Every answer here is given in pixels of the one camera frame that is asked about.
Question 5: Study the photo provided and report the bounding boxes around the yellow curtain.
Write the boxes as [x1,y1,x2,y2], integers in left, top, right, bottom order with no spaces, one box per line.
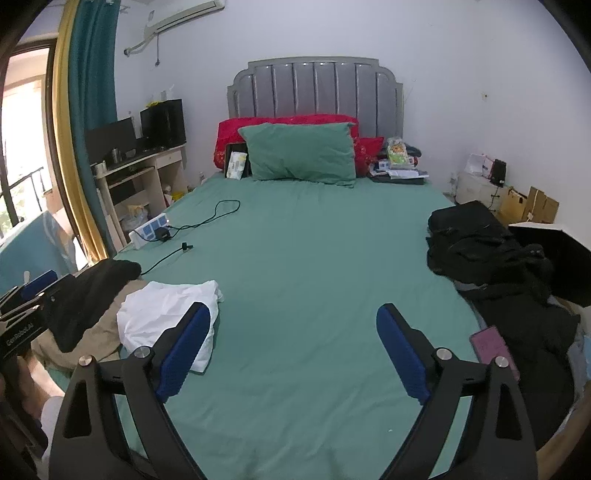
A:
[52,0,116,266]

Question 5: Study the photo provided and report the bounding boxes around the green pillow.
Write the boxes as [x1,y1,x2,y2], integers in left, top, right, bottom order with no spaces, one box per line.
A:
[238,122,357,186]

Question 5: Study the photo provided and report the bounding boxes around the white power strip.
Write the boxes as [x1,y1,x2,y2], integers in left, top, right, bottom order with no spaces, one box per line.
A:
[128,213,171,245]

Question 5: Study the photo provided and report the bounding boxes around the pile of black clothes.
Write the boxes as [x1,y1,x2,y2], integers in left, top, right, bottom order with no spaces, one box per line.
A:
[426,200,583,450]

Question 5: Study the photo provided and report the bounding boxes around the black garment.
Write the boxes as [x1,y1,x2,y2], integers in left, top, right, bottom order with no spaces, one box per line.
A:
[46,259,142,352]

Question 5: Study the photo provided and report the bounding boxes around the white cloth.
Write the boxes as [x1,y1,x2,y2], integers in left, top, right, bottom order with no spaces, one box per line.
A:
[41,396,65,480]

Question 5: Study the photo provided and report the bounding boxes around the wooden computer desk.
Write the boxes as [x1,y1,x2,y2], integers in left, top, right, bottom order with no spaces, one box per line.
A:
[95,143,190,245]

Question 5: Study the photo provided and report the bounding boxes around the black computer case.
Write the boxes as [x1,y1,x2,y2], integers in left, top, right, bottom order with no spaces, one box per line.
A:
[140,99,187,151]

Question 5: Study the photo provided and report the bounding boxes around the white air conditioner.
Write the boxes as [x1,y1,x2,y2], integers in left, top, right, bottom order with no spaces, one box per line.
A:
[144,0,227,35]

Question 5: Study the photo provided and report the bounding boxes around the teal curtain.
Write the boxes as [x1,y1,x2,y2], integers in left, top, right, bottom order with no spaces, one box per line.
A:
[68,0,122,259]

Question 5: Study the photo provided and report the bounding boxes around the white air conditioner pipe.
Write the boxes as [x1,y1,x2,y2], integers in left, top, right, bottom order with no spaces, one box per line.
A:
[124,31,158,57]

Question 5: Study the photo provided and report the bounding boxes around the white nightstand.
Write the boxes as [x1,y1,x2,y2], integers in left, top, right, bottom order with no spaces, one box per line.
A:
[455,171,502,213]

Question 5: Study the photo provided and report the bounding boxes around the small red pillow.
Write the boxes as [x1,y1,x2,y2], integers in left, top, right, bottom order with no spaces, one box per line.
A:
[355,137,385,176]

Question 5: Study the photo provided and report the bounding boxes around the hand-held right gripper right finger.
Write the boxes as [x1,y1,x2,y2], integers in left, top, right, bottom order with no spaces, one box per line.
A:
[376,303,539,480]

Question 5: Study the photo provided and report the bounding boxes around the smartphone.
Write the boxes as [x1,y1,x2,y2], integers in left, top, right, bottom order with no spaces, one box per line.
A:
[469,325,521,381]

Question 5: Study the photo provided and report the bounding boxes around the khaki pants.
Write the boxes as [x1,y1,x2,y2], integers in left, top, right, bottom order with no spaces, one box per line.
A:
[32,281,144,370]

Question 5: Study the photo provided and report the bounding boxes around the cardboard box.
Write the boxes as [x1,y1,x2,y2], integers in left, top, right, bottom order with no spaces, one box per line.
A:
[500,187,529,222]
[526,186,560,223]

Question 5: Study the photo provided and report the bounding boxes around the white hooded jacket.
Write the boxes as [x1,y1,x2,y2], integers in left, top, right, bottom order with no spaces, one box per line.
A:
[116,279,225,374]

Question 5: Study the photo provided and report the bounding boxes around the person's left forearm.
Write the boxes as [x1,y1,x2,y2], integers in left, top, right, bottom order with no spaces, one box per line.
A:
[0,353,61,444]

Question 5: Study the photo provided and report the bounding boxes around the light blue cloth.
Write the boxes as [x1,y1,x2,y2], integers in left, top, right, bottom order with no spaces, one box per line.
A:
[570,332,591,384]

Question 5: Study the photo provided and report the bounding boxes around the black cable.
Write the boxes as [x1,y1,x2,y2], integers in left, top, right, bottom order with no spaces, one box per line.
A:
[139,243,192,276]
[168,199,242,232]

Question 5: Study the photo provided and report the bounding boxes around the yellow green snack bag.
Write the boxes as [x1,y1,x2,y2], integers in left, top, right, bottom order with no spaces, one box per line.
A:
[385,137,409,168]

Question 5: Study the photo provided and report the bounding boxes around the white tissue pack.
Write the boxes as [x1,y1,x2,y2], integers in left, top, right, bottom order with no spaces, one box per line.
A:
[226,151,249,180]

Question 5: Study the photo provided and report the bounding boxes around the white plastic bag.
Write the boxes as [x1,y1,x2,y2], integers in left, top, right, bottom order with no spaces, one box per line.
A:
[122,205,151,232]

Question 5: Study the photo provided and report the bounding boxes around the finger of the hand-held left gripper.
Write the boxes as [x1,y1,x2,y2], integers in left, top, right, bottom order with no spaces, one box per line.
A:
[0,277,75,324]
[0,270,59,303]

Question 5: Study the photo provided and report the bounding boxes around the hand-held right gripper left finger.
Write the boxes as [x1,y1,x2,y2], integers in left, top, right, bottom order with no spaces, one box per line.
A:
[48,301,212,480]

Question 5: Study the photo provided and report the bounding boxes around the black panel with white edge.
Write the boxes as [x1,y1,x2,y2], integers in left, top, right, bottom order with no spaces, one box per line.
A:
[508,222,591,308]

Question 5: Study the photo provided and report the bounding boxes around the large red pillow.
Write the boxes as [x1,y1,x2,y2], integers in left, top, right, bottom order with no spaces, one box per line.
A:
[213,114,360,171]

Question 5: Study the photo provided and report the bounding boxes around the white box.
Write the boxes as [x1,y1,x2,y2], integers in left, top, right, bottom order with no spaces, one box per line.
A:
[464,153,495,178]

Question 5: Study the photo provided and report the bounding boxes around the grey padded headboard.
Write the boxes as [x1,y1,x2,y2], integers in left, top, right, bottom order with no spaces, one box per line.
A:
[226,56,404,139]

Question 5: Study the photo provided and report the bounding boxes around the black monitor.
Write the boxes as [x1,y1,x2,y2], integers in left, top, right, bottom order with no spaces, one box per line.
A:
[85,117,138,164]

